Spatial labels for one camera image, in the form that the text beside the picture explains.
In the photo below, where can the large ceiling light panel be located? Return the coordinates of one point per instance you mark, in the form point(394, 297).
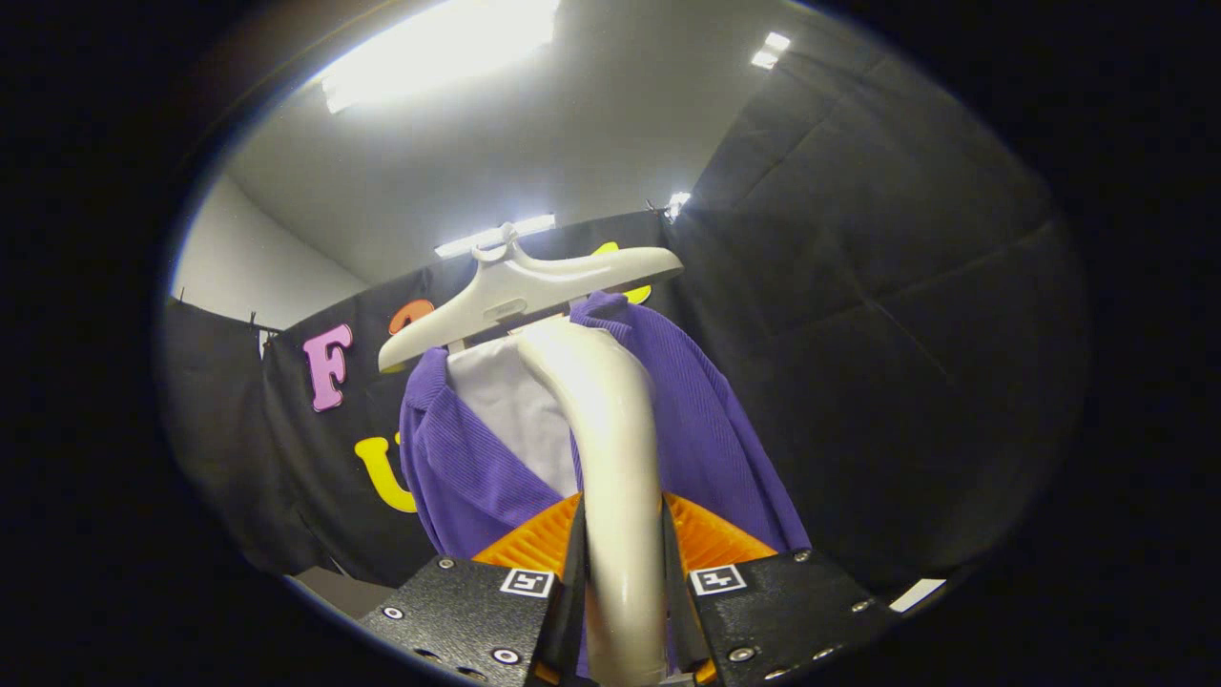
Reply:
point(439, 52)

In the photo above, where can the white padded garment form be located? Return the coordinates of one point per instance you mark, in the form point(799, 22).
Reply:
point(515, 410)

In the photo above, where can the small square ceiling light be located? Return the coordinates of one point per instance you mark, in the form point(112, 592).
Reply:
point(771, 50)

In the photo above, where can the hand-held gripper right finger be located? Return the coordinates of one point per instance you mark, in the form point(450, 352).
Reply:
point(792, 606)

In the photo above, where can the white garment steamer head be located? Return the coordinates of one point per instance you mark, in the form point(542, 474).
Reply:
point(610, 439)

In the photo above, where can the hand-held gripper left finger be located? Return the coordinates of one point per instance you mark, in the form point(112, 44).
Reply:
point(458, 615)

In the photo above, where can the white clothes hanger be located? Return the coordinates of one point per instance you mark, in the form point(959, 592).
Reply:
point(496, 296)

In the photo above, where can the grey drawer cabinet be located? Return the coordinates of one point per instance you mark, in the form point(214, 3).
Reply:
point(343, 592)

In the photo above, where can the white paper sheet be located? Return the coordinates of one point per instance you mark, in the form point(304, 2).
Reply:
point(918, 594)

